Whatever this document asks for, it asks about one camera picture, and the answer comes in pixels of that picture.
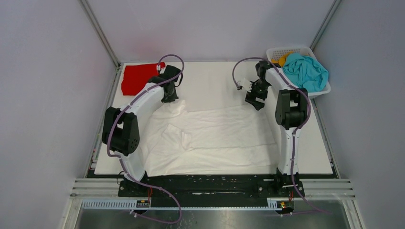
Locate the white t shirt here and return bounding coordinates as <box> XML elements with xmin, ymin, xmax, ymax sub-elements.
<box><xmin>140</xmin><ymin>100</ymin><xmax>279</xmax><ymax>177</ymax></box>

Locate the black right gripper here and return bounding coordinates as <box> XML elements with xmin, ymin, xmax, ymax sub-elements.
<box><xmin>245</xmin><ymin>80</ymin><xmax>270</xmax><ymax>111</ymax></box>

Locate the white plastic laundry basket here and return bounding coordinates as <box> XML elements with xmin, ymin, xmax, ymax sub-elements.
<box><xmin>266</xmin><ymin>46</ymin><xmax>331</xmax><ymax>99</ymax></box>

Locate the aluminium frame rail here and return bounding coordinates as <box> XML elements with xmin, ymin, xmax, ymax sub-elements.
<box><xmin>70</xmin><ymin>178</ymin><xmax>355</xmax><ymax>210</ymax></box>

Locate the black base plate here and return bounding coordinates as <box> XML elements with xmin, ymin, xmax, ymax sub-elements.
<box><xmin>119</xmin><ymin>174</ymin><xmax>303</xmax><ymax>203</ymax></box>

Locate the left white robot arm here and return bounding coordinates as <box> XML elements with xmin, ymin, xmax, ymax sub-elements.
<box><xmin>102</xmin><ymin>65</ymin><xmax>183</xmax><ymax>196</ymax></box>

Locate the yellow t shirt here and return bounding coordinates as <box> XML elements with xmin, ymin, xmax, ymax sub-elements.
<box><xmin>271</xmin><ymin>52</ymin><xmax>293</xmax><ymax>67</ymax></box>

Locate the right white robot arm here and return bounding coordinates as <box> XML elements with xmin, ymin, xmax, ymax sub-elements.
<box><xmin>244</xmin><ymin>59</ymin><xmax>310</xmax><ymax>197</ymax></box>

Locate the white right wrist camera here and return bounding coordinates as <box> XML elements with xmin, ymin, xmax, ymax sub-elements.
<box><xmin>237</xmin><ymin>78</ymin><xmax>253</xmax><ymax>92</ymax></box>

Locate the teal t shirt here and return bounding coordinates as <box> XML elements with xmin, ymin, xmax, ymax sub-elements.
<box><xmin>282</xmin><ymin>53</ymin><xmax>329</xmax><ymax>93</ymax></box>

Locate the folded red t shirt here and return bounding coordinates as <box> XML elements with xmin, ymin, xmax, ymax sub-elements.
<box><xmin>121</xmin><ymin>63</ymin><xmax>158</xmax><ymax>96</ymax></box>

